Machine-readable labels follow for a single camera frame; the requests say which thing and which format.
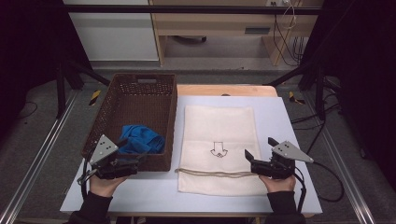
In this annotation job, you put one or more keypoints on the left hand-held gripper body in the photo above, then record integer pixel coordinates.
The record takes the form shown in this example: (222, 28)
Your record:
(104, 149)

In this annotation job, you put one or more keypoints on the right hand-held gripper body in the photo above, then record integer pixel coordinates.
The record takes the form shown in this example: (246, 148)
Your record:
(288, 151)

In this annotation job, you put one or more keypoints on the blue cloth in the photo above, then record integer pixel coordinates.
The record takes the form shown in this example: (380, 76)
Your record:
(141, 138)

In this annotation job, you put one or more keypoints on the brown woven basket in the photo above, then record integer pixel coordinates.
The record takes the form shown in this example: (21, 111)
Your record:
(137, 109)

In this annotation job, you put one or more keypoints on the person's right hand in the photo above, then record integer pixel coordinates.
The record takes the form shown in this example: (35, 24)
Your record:
(278, 185)

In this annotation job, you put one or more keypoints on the person's left hand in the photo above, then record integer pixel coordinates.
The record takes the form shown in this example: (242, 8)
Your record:
(106, 186)

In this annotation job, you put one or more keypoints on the pale grey table board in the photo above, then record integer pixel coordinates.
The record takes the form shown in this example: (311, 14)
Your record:
(280, 118)

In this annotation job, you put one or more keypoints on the yellow black tape strip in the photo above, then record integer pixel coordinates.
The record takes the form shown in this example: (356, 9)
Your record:
(294, 98)
(95, 97)

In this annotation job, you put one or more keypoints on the black metal stand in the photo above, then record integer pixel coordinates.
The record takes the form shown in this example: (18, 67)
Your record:
(319, 90)
(60, 87)

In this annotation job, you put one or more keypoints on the black curtain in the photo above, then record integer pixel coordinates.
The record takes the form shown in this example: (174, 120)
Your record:
(28, 46)
(364, 77)

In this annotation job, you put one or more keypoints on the white cabinet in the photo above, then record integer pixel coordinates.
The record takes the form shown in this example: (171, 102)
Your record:
(115, 37)

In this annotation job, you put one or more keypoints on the wooden desk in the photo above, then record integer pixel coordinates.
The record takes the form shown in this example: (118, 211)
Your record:
(214, 23)

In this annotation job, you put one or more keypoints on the black metal crossbar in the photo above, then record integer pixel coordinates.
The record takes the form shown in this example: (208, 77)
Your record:
(186, 9)

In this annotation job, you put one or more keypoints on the aluminium floor rail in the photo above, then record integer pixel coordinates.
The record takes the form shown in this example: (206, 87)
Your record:
(345, 174)
(40, 152)

